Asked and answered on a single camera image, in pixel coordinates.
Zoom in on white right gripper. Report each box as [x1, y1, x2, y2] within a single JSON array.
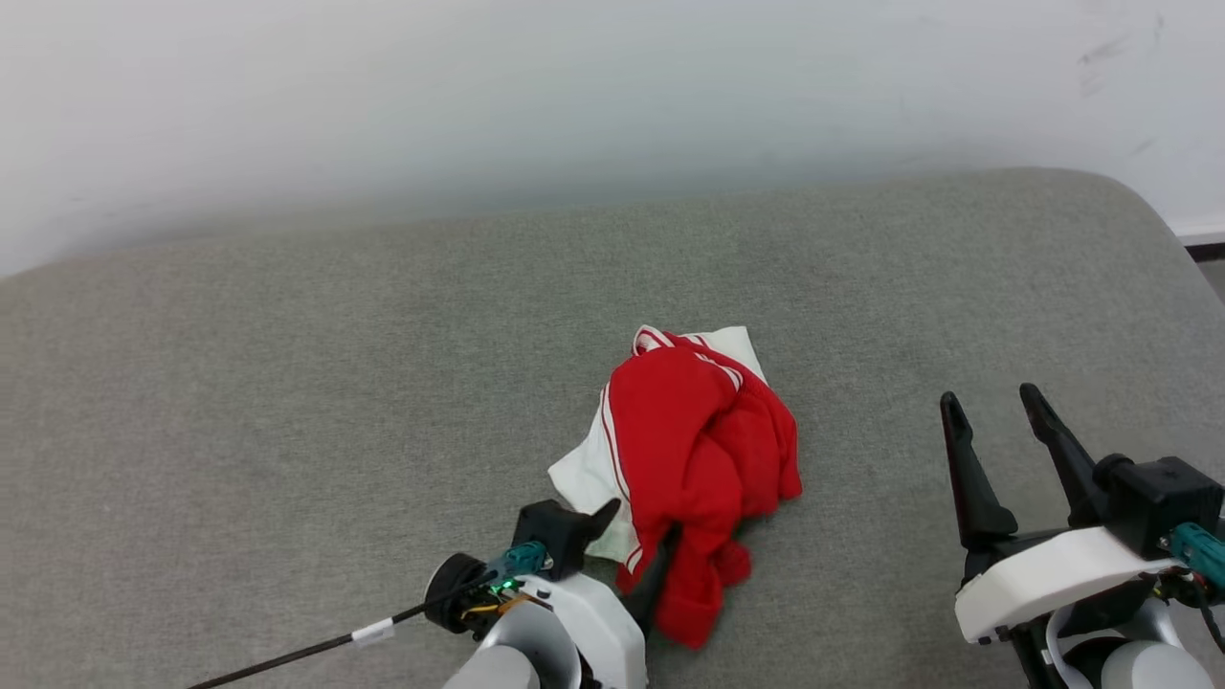
[[940, 383, 1185, 645]]

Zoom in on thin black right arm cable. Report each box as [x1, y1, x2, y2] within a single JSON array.
[[1185, 572, 1225, 656]]

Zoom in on teal right cable connector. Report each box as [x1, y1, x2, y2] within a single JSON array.
[[1168, 522, 1225, 589]]

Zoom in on teal left cable connector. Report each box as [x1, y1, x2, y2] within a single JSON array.
[[496, 542, 550, 581]]

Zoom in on black cable with white label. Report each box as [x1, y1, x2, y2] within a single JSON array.
[[186, 572, 501, 689]]

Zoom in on teal cable connector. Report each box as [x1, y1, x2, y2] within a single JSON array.
[[496, 542, 550, 581], [1168, 522, 1225, 589]]

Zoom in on red and white garment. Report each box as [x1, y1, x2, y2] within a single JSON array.
[[547, 324, 804, 651]]

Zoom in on grey fabric sofa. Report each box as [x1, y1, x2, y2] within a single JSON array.
[[0, 167, 1225, 689]]

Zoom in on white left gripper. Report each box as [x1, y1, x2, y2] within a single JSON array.
[[522, 498, 683, 689]]

